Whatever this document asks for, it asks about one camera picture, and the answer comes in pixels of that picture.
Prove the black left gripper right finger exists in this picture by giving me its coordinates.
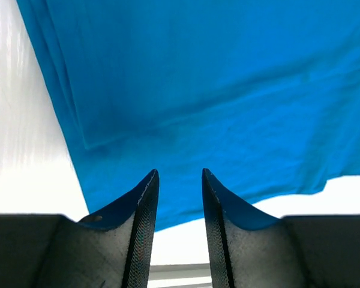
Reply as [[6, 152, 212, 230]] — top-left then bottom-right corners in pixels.
[[202, 169, 360, 288]]

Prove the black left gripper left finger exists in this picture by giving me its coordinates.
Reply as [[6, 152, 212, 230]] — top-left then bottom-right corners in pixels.
[[0, 170, 159, 287]]

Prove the bright blue t-shirt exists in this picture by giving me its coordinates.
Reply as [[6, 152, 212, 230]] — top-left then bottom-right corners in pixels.
[[18, 1, 360, 230]]

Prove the aluminium mounting rail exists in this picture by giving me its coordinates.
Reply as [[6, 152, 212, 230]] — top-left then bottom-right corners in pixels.
[[147, 263, 212, 288]]

